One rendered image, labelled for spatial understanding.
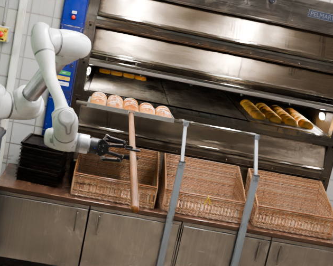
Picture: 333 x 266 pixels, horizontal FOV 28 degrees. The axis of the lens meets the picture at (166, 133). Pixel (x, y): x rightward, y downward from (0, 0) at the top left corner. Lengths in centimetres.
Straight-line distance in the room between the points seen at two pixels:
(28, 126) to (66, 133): 180
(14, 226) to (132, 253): 78
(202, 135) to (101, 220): 98
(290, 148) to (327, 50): 74
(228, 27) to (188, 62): 36
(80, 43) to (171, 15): 130
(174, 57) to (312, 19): 99
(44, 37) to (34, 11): 129
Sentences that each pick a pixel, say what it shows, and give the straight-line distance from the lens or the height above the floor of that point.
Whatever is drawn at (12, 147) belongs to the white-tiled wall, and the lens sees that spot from 478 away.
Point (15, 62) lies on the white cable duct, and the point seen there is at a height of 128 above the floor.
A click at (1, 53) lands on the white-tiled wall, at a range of 468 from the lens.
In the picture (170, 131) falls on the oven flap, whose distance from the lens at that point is 470.
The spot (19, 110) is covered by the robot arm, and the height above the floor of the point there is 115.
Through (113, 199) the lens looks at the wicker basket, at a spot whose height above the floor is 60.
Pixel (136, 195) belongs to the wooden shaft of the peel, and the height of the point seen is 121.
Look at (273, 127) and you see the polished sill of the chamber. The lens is 480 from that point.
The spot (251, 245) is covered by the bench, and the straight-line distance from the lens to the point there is 444.
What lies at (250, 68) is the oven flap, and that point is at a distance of 470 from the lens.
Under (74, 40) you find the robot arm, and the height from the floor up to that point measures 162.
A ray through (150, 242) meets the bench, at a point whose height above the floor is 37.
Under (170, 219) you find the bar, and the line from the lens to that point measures 424.
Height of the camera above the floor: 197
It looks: 12 degrees down
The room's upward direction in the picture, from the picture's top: 12 degrees clockwise
